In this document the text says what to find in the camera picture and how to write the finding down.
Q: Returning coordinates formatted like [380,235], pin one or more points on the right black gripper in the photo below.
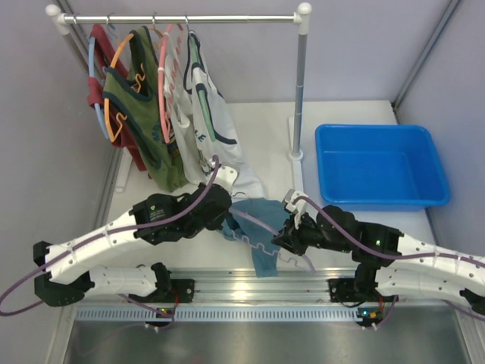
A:
[290,236]

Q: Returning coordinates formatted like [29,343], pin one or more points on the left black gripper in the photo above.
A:
[221,214]

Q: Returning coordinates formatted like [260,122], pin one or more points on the lavender plastic hanger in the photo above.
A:
[256,222]

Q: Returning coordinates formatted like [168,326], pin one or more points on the teal tank top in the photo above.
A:
[236,228]

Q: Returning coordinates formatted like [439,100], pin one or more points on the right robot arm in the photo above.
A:
[390,262]

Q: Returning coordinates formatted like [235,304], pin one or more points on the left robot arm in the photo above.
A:
[75,270]

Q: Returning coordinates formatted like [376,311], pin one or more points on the white navy-trimmed tank top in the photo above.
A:
[226,146]

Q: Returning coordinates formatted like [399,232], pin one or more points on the pink hanger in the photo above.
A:
[165,125]

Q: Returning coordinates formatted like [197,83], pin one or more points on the white shirt on pink hanger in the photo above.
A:
[178,107]

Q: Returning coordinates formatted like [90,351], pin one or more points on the green tank top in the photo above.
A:
[134,99]

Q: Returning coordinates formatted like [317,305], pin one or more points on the mint green hanger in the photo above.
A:
[196,78]

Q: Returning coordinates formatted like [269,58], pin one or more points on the red tank top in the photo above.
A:
[104,52]

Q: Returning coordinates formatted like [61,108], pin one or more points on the light blue hanger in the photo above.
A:
[91,72]

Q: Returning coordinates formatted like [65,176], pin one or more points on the blue plastic bin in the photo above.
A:
[392,168]

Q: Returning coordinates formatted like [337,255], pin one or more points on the white clothes rack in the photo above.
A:
[301,18]

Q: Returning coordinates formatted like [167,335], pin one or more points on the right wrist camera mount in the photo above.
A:
[295,204]

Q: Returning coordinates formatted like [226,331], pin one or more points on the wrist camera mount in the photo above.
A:
[225,176]
[295,204]

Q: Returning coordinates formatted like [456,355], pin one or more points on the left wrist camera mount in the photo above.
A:
[225,176]

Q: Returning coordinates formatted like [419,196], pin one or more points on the aluminium mounting rail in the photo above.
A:
[241,286]

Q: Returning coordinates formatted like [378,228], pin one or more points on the slotted cable duct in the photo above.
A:
[228,314]

